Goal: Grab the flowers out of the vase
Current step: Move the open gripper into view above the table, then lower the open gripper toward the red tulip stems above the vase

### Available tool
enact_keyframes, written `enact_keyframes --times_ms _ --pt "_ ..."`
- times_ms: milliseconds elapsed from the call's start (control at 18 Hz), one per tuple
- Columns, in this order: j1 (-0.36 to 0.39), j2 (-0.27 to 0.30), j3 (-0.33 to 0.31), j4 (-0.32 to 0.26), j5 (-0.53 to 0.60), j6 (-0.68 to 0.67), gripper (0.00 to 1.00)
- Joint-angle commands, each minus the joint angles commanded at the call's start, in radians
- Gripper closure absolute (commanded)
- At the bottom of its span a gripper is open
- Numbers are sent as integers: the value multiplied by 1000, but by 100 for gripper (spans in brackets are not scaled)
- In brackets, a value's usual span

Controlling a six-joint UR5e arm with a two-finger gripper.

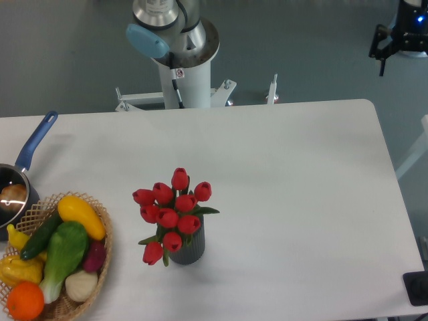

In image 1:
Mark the green bok choy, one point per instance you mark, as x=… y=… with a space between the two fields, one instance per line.
x=65 y=251

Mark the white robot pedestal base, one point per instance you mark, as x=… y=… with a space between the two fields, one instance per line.
x=181 y=88

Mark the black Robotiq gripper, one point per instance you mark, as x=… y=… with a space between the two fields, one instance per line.
x=408 y=35

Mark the green cucumber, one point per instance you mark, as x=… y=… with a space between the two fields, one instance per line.
x=39 y=241

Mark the blue handled saucepan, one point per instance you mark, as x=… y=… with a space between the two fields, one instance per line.
x=16 y=174

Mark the yellow bumpy gourd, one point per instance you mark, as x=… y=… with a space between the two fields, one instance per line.
x=14 y=270

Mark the yellow squash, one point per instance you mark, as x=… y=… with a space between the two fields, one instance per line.
x=73 y=208

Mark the woven wicker basket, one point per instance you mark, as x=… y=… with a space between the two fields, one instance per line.
x=64 y=308

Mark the red tulip bouquet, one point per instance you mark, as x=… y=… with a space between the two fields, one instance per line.
x=176 y=211

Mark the yellow banana pepper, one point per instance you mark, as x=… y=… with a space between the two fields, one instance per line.
x=18 y=239

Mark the white table leg frame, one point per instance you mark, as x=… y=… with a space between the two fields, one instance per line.
x=414 y=153

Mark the white garlic bulb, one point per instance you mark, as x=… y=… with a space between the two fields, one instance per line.
x=80 y=285

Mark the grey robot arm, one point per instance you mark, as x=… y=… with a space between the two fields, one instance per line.
x=159 y=24

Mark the dark grey ribbed vase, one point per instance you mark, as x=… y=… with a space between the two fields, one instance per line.
x=191 y=253

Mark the brown bread in pan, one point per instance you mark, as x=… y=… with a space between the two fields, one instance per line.
x=13 y=198

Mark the orange fruit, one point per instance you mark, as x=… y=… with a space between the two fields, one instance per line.
x=25 y=301

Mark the black device at table edge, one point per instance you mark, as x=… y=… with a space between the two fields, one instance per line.
x=416 y=287

